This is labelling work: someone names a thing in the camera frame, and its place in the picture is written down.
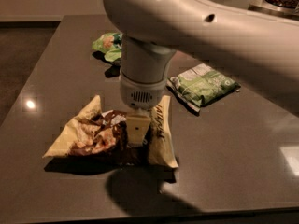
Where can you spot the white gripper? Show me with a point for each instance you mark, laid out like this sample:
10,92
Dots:
142,93

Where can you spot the brown Late July chip bag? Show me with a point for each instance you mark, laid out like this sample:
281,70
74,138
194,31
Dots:
103,135

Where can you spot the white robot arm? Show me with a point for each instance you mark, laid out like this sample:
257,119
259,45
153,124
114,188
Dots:
260,51

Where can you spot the green snack bag with label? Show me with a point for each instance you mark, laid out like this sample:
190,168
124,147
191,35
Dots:
200,86

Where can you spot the green rice chip bag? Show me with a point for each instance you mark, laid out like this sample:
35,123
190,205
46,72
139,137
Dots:
109,45

